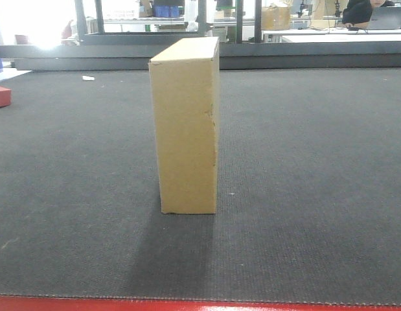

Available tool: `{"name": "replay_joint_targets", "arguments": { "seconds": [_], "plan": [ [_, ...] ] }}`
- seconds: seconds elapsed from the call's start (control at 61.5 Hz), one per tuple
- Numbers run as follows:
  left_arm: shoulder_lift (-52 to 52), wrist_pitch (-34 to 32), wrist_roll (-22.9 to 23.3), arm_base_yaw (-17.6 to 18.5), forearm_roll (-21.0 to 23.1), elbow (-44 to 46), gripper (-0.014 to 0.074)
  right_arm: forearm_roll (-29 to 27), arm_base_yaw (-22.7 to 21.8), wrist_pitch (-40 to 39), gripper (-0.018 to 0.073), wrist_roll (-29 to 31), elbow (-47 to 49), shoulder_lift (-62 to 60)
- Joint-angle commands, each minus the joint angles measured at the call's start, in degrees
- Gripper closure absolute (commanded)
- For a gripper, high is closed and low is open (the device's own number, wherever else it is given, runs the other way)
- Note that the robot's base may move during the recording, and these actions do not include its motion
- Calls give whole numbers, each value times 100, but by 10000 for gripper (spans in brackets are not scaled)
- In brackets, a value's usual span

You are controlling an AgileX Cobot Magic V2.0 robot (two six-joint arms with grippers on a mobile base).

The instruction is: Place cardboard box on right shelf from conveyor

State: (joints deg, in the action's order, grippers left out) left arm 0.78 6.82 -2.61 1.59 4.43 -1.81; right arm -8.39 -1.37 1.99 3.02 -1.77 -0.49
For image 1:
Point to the small red block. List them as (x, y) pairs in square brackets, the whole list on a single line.
[(5, 96)]

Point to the blue crates in background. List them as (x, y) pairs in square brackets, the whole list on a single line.
[(166, 11)]

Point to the person in black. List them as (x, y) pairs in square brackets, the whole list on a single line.
[(358, 13)]

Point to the black conveyor belt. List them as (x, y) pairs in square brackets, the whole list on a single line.
[(309, 191)]

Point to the red conveyor edge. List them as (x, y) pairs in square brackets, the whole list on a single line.
[(54, 303)]

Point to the tall brown cardboard box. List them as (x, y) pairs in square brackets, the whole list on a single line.
[(185, 84)]

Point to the background cardboard box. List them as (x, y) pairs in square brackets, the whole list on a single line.
[(275, 18)]

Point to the grey laptop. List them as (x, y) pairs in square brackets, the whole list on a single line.
[(385, 18)]

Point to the black metal frame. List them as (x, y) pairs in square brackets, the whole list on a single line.
[(131, 53)]

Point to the white table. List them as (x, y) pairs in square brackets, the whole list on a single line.
[(330, 35)]

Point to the white paper scrap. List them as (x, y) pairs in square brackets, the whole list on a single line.
[(88, 78)]

